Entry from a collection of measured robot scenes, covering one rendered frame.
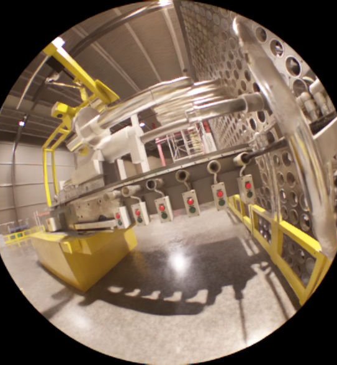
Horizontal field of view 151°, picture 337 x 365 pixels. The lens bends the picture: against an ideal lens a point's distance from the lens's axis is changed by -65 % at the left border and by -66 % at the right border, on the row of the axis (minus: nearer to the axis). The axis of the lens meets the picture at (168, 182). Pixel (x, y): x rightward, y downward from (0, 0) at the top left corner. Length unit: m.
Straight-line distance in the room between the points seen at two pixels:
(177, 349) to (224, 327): 0.28
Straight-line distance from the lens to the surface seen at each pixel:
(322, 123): 0.28
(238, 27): 0.15
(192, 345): 0.88
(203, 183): 0.80
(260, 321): 0.92
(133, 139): 1.10
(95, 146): 1.02
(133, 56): 9.99
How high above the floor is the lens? 0.83
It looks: 1 degrees up
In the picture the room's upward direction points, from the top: 15 degrees counter-clockwise
